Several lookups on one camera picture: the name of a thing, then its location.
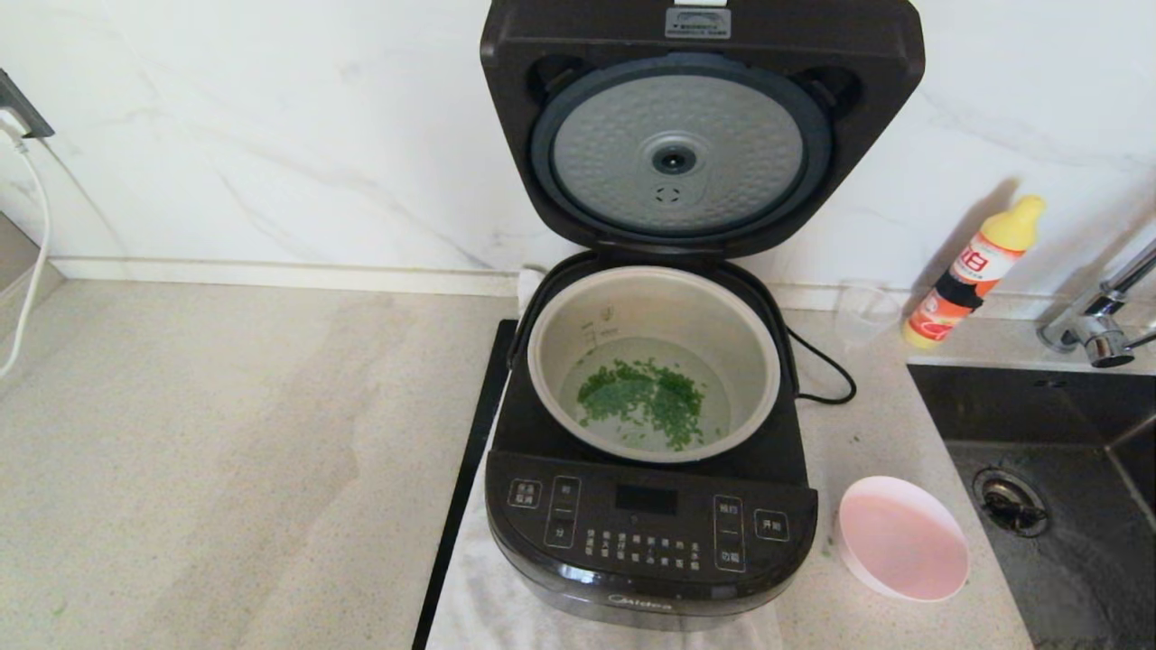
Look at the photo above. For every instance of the chopped green vegetables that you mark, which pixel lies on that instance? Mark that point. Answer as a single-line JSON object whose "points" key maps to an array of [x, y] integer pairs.
{"points": [[641, 397]]}

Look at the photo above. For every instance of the black rice cooker lid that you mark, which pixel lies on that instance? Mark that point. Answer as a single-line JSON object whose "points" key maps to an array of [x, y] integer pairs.
{"points": [[813, 63]]}

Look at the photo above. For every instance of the white round bowl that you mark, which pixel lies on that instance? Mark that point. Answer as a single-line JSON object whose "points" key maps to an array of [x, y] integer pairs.
{"points": [[903, 542]]}

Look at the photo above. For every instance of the grey rice cooker inner pot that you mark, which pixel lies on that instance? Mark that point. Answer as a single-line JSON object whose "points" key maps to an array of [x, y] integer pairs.
{"points": [[560, 361]]}

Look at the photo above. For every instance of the black Midea rice cooker body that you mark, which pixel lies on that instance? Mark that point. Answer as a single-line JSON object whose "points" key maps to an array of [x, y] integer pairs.
{"points": [[650, 542]]}

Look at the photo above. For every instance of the black flat strip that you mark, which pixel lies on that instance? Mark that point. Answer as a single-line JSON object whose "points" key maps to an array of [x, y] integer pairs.
{"points": [[476, 451]]}

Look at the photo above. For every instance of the clear plastic measuring cup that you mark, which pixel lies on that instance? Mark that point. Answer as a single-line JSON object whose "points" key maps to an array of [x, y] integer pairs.
{"points": [[864, 316]]}

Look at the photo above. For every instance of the white cloth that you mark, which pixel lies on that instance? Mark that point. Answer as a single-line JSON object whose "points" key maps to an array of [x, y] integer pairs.
{"points": [[479, 605]]}

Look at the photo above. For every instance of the orange yellow detergent bottle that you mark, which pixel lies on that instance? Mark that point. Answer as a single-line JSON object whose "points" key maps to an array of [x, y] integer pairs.
{"points": [[968, 275]]}

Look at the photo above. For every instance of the metal sink drain strainer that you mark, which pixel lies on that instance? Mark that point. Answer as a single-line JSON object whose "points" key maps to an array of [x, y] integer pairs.
{"points": [[1010, 504]]}

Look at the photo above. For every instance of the chrome faucet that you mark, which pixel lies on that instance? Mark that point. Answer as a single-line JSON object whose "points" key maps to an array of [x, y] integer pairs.
{"points": [[1097, 329]]}

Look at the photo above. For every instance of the grey wall socket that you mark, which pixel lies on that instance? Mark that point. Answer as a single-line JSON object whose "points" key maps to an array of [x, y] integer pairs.
{"points": [[23, 113]]}

